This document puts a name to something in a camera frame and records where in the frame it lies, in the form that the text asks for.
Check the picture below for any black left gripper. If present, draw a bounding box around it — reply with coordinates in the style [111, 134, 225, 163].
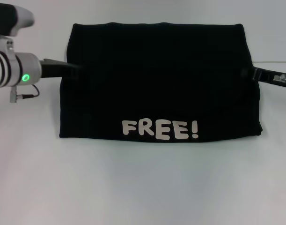
[38, 58, 85, 79]

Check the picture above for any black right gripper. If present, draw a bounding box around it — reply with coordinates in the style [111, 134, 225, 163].
[241, 67, 286, 89]

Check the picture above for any black t-shirt with white print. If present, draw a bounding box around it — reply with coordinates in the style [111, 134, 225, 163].
[59, 22, 263, 143]

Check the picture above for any right arm cable with plug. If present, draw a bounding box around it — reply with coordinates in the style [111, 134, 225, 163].
[273, 74, 286, 106]

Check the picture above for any arm cable with plug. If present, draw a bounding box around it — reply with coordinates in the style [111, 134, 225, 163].
[16, 83, 40, 98]
[273, 74, 286, 106]

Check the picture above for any left arm cable with plug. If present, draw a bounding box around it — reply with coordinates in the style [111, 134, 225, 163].
[16, 83, 40, 98]

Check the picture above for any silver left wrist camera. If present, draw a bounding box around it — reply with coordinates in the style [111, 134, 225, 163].
[0, 4, 35, 55]

